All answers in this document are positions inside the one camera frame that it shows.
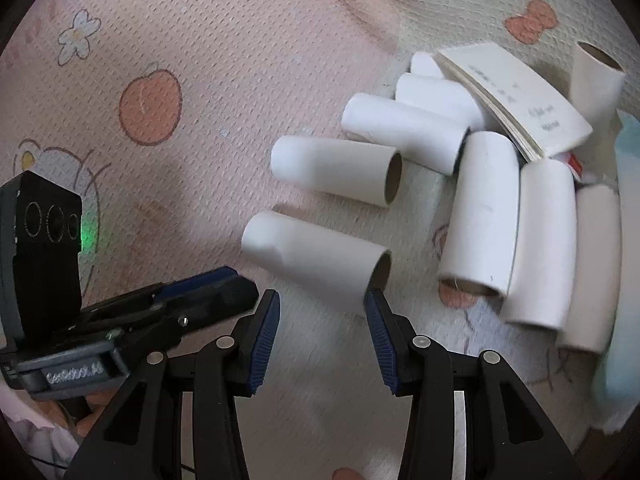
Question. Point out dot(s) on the person's left hand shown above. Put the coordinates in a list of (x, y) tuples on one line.
[(97, 404)]

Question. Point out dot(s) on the red white small packet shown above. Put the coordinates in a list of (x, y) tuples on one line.
[(572, 164)]

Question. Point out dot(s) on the white cardboard tube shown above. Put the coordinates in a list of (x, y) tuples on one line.
[(595, 85), (315, 255)]

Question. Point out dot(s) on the white paper notepad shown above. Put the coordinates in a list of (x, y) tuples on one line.
[(520, 95)]

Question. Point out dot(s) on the person's pale clothing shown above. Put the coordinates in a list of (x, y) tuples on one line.
[(35, 437)]

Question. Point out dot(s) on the pink cartoon printed mat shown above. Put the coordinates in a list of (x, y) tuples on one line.
[(200, 35)]

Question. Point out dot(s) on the pile of white tubes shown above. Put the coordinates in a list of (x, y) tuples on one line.
[(482, 210)]

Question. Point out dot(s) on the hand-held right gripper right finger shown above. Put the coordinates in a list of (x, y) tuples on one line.
[(382, 342)]

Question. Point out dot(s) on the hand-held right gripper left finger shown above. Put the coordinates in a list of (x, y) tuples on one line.
[(262, 347)]

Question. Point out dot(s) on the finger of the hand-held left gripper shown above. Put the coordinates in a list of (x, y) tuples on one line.
[(200, 280), (215, 305)]

